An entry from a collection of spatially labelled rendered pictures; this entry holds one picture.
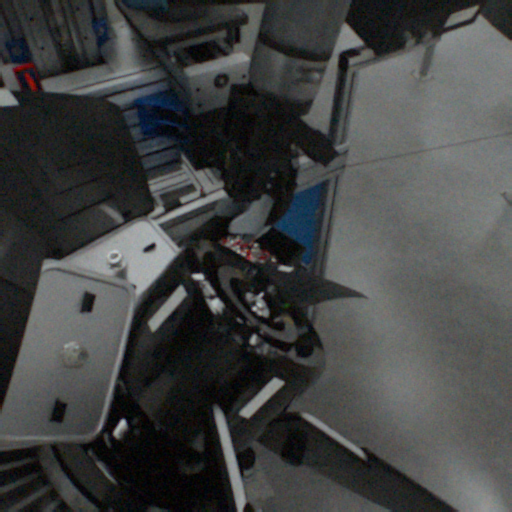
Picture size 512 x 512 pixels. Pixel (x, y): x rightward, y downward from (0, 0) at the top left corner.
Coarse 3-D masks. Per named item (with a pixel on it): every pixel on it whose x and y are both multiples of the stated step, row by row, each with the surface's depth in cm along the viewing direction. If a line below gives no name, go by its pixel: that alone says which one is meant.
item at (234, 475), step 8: (216, 408) 23; (216, 416) 23; (224, 416) 23; (224, 424) 23; (224, 432) 22; (224, 440) 22; (224, 448) 21; (232, 456) 21; (232, 464) 21; (232, 472) 20; (232, 480) 20; (240, 480) 20; (240, 488) 20; (240, 496) 19; (240, 504) 19
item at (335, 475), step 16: (384, 464) 31; (336, 480) 40; (352, 480) 38; (368, 480) 35; (384, 480) 33; (400, 480) 31; (368, 496) 41; (384, 496) 37; (400, 496) 35; (416, 496) 32; (432, 496) 30
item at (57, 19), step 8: (48, 0) 20; (56, 0) 20; (48, 8) 20; (56, 8) 21; (48, 16) 21; (56, 16) 21; (56, 24) 21; (64, 24) 21; (56, 32) 21; (64, 32) 21
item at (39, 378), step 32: (64, 288) 24; (96, 288) 25; (128, 288) 27; (32, 320) 22; (64, 320) 24; (96, 320) 25; (128, 320) 27; (32, 352) 22; (96, 352) 25; (32, 384) 22; (64, 384) 24; (96, 384) 25; (0, 416) 21; (32, 416) 23; (96, 416) 25
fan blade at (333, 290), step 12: (264, 264) 64; (276, 264) 65; (276, 276) 57; (288, 276) 58; (300, 276) 59; (312, 276) 62; (288, 288) 50; (300, 288) 52; (312, 288) 53; (324, 288) 54; (336, 288) 56; (348, 288) 60; (300, 300) 46; (312, 300) 46; (324, 300) 48
